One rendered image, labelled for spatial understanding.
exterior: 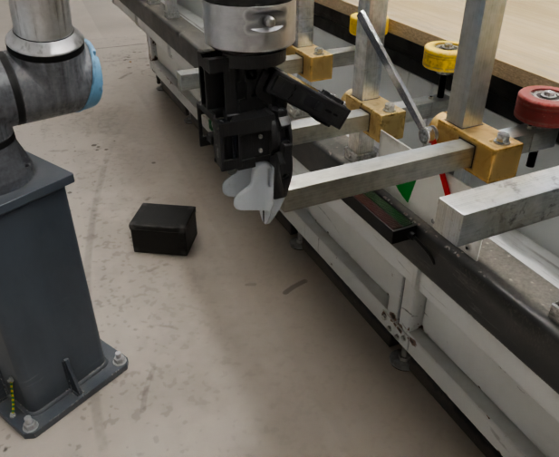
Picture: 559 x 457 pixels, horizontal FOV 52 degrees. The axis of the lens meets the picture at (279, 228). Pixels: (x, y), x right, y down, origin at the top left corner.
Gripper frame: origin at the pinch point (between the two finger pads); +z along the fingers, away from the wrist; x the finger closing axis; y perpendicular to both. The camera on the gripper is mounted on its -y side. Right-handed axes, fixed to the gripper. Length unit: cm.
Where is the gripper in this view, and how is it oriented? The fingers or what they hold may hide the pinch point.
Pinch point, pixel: (271, 211)
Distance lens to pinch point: 69.1
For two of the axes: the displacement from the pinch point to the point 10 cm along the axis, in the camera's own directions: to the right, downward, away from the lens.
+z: 0.0, 8.4, 5.5
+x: 4.3, 4.9, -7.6
